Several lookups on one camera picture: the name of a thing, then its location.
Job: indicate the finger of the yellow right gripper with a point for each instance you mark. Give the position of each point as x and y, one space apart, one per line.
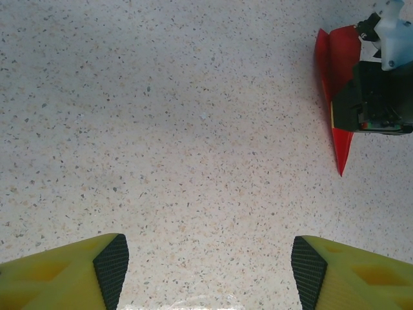
332 114

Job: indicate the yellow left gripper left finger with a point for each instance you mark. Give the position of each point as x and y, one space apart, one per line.
48 281

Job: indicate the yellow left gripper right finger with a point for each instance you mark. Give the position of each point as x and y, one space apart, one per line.
361 284

